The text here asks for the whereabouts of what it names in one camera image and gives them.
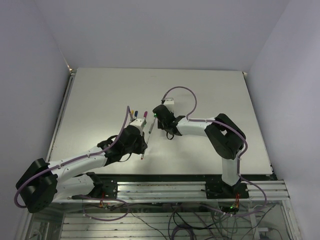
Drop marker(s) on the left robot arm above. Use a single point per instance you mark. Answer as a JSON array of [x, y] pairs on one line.
[[44, 182]]

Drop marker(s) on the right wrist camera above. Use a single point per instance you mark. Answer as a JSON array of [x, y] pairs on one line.
[[168, 101]]

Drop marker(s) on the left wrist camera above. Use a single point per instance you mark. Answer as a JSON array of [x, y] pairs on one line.
[[139, 123]]

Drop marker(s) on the green pen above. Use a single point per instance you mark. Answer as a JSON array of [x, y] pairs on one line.
[[152, 126]]

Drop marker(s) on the aluminium frame rail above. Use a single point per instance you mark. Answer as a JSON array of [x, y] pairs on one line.
[[134, 192]]

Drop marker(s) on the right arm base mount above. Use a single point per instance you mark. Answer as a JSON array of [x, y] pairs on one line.
[[221, 190]]

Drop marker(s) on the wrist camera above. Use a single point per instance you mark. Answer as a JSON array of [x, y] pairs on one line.
[[168, 101], [139, 123]]

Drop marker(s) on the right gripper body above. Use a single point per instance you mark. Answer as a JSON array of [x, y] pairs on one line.
[[160, 126]]

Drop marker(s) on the purple pen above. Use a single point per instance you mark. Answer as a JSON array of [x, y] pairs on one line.
[[146, 117]]

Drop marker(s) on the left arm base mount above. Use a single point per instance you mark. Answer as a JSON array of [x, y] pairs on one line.
[[91, 186]]

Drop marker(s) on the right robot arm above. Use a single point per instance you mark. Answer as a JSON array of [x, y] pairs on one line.
[[225, 136]]

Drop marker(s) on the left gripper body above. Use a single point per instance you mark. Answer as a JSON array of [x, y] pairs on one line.
[[137, 147]]

